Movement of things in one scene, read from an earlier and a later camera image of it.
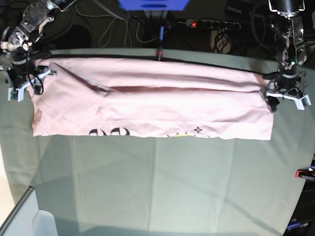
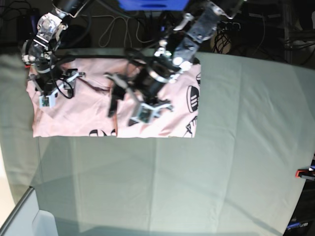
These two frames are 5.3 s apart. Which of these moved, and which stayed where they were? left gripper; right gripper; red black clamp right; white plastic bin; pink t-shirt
Moved: left gripper; right gripper; pink t-shirt
Stayed: white plastic bin; red black clamp right
